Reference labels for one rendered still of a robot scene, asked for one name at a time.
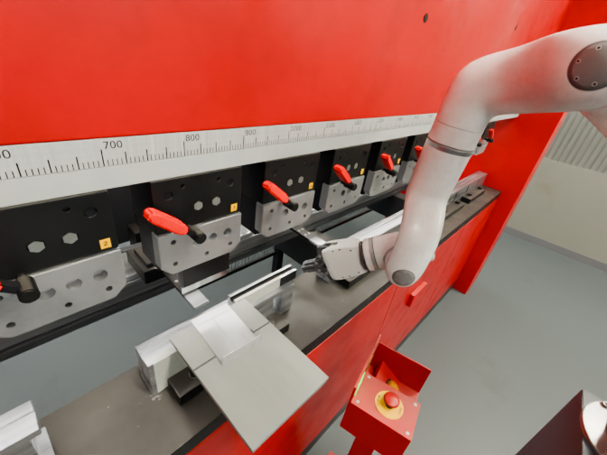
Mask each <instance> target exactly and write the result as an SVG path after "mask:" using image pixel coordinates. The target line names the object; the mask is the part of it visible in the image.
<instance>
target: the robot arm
mask: <svg viewBox="0 0 607 455"><path fill-rule="evenodd" d="M575 111H579V112H580V113H581V114H582V115H583V116H585V117H586V118H587V119H588V120H589V121H590V122H591V123H592V124H593V125H594V126H595V127H596V128H597V129H598V130H599V131H600V132H601V133H602V134H603V135H604V136H605V137H606V138H607V23H601V24H595V25H588V26H584V27H579V28H574V29H570V30H566V31H562V32H557V33H553V34H550V35H548V36H545V37H543V38H540V39H538V40H535V41H533V42H529V43H527V44H524V45H521V46H518V47H515V48H511V49H508V50H505V51H498V52H495V53H492V54H490V55H487V56H484V57H481V58H479V59H477V60H474V61H472V62H471V63H469V64H468V65H466V66H465V67H464V68H463V69H461V70H460V71H459V72H458V74H457V75H456V76H455V77H454V79H453V81H452V82H451V84H450V86H449V88H448V89H447V91H446V93H445V96H444V99H443V102H442V104H441V105H440V108H439V110H438V113H437V115H436V117H435V120H434V122H433V125H432V127H431V130H430V132H429V134H428V136H427V138H426V140H425V144H424V147H423V149H422V152H421V153H420V155H419V158H418V160H417V163H416V167H415V168H414V171H413V173H412V176H411V178H410V181H409V183H408V185H407V189H406V197H405V204H404V210H403V216H402V220H401V224H400V228H399V231H398V232H393V233H389V234H385V235H380V236H375V237H368V238H364V239H363V241H360V239H359V238H345V239H338V240H332V241H328V242H325V243H324V245H318V246H317V254H318V255H317V256H316V258H314V259H310V260H305V261H304V262H303V264H302V267H301V268H302V269H303V272H304V273H306V272H308V273H310V272H315V271H317V272H318V273H323V274H326V275H327V277H328V278H329V279H330V280H342V279H347V278H351V277H354V276H357V275H360V274H364V273H366V272H367V271H368V270H370V271H376V270H381V269H386V274H387V277H388V280H389V281H390V282H391V283H392V284H394V285H396V286H399V287H407V286H410V285H412V284H414V283H415V282H416V281H417V280H418V279H419V278H420V277H421V276H422V274H423V272H424V271H425V269H426V267H427V266H428V264H429V262H430V261H434V258H435V254H434V252H435V249H436V248H437V246H438V243H439V240H440V237H441V235H442V231H443V226H444V217H445V211H446V205H447V201H448V199H449V197H450V195H451V193H452V191H453V189H454V187H455V185H456V183H457V181H458V180H459V179H460V177H461V175H462V172H463V170H464V168H465V166H466V165H467V163H468V161H469V160H470V158H471V156H472V153H473V151H474V149H475V147H476V146H477V144H478V142H479V141H480V139H481V136H482V134H483V132H484V130H485V128H486V126H487V125H488V123H489V122H490V120H491V119H492V118H493V117H495V116H501V115H511V114H537V113H558V112H575ZM580 425H581V428H582V431H583V434H584V437H585V439H586V441H587V443H588V445H589V446H590V448H591V449H592V451H593V453H594V454H595V455H607V402H605V401H595V402H591V403H589V404H588V405H586V406H585V407H584V408H583V410H582V411H581V413H580Z"/></svg>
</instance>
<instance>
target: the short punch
mask: <svg viewBox="0 0 607 455"><path fill-rule="evenodd" d="M227 269H229V253H226V254H225V255H221V256H218V257H216V258H213V259H211V260H209V261H206V262H204V263H201V264H199V265H195V266H193V267H191V268H188V269H185V270H183V271H180V272H179V273H178V278H179V284H180V286H181V287H182V294H184V293H186V292H188V291H191V290H193V289H195V288H197V287H200V286H202V285H204V284H205V283H209V282H211V281H213V280H216V279H218V278H220V277H221V276H223V275H226V274H227Z"/></svg>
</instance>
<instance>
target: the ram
mask: <svg viewBox="0 0 607 455"><path fill-rule="evenodd" d="M573 1H574V0H0V147H1V146H13V145H25V144H47V143H59V142H71V141H83V140H95V139H107V138H118V137H130V136H142V135H165V134H177V133H189V132H200V131H213V130H225V129H237V128H249V127H260V126H272V125H295V124H307V123H319V122H331V121H342V120H354V119H366V118H378V117H390V116H412V115H424V114H436V113H438V110H439V108H440V105H441V104H442V102H443V99H444V96H445V93H446V91H447V89H448V88H449V86H450V84H451V82H452V81H453V79H454V77H455V76H456V75H457V74H458V72H459V71H460V70H461V69H463V68H464V67H465V66H466V65H468V64H469V63H471V62H472V61H474V60H477V59H479V58H481V57H484V56H487V55H490V54H492V53H495V52H498V51H505V50H508V49H511V48H515V47H518V46H521V45H524V44H527V43H529V42H533V41H535V40H538V39H540V38H543V37H545V36H548V35H550V34H553V33H558V32H559V30H560V27H561V25H562V23H563V21H564V19H565V17H566V15H567V13H568V11H569V8H570V6H571V4H572V2H573ZM432 125H433V124H428V125H414V126H408V127H400V128H393V129H387V130H379V131H372V132H366V133H358V134H351V135H338V136H331V137H324V138H317V139H310V140H303V141H296V142H289V143H282V144H269V145H262V146H255V147H248V148H241V149H234V150H227V151H219V152H213V153H199V154H193V155H185V156H178V157H172V158H164V159H157V160H151V161H143V162H131V163H123V164H116V165H109V166H102V167H95V168H88V169H81V170H74V171H67V172H54V173H47V174H40V175H33V176H26V177H19V178H12V179H5V180H0V208H3V207H9V206H14V205H19V204H24V203H30V202H35V201H40V200H49V199H55V198H60V197H65V196H70V195H76V194H81V193H86V192H92V191H97V190H106V189H112V188H116V187H122V186H127V185H133V184H137V183H143V182H149V181H158V180H163V179H168V178H173V177H179V176H183V175H189V174H194V173H200V172H209V171H215V170H219V169H225V168H230V167H235V166H240V165H246V164H251V163H261V162H266V161H271V160H276V159H282V158H286V157H292V156H297V155H302V154H308V153H318V152H322V151H328V150H333V149H338V148H343V147H349V146H353V145H359V144H368V143H374V142H379V141H385V140H389V139H395V138H400V137H405V136H410V135H420V134H425V133H429V132H430V130H431V127H432Z"/></svg>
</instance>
